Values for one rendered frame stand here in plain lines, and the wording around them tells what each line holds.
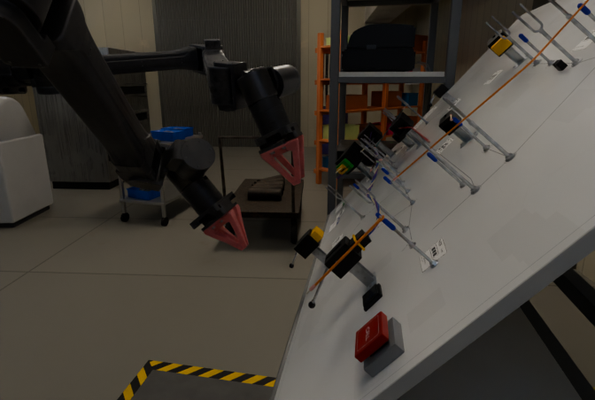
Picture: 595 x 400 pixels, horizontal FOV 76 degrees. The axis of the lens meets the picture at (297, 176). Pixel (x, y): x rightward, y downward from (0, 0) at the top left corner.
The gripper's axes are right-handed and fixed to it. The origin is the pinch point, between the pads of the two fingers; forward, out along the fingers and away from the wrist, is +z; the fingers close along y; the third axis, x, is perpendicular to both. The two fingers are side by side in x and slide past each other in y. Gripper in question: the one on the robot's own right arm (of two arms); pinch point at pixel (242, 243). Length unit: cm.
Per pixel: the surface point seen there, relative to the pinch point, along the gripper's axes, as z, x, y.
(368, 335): 16.4, -15.9, -22.0
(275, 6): -263, -32, 760
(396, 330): 18.1, -18.9, -21.3
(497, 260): 16.6, -33.9, -22.5
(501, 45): 3, -67, 32
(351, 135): 27, -6, 464
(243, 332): 57, 96, 129
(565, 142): 14, -50, -12
